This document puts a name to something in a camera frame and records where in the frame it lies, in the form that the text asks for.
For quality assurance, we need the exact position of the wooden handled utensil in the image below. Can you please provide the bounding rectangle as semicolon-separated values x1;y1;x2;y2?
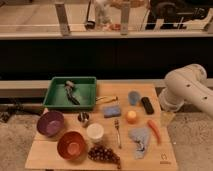
96;96;118;102

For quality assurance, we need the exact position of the grey blue cloth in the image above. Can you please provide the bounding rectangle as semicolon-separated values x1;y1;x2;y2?
128;126;150;159

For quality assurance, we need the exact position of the orange carrot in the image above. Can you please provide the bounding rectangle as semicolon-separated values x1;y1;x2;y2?
147;120;161;144

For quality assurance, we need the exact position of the wooden board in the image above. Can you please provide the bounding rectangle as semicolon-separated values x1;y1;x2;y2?
25;83;178;171

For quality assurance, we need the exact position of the orange fruit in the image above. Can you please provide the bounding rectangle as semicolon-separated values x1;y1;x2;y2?
125;111;137;124

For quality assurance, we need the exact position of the white cup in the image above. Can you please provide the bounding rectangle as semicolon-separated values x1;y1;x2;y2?
86;123;104;143

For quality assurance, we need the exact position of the purple bowl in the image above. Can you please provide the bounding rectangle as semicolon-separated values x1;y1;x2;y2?
37;111;64;137

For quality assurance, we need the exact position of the green plastic tray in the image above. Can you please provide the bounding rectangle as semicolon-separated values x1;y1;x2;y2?
43;76;97;110

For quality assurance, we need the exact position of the silver fork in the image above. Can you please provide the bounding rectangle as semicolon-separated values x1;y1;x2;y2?
114;119;122;149

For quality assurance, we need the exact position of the blue sponge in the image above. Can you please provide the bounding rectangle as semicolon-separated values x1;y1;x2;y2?
102;105;121;118

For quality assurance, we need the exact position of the bunch of dark grapes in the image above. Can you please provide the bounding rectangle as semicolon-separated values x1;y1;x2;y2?
88;145;121;169

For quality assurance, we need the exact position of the small metal cup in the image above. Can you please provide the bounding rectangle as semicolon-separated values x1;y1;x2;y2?
78;112;89;127

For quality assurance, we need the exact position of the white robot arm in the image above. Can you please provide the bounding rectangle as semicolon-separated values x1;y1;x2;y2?
159;64;213;118

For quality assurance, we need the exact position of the grey tool in tray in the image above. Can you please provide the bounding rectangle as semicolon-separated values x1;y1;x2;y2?
65;80;80;105

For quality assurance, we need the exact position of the black remote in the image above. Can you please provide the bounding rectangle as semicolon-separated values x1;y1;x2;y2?
141;97;154;114

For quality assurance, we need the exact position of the orange bowl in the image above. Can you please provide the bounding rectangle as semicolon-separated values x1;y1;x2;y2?
57;131;86;160

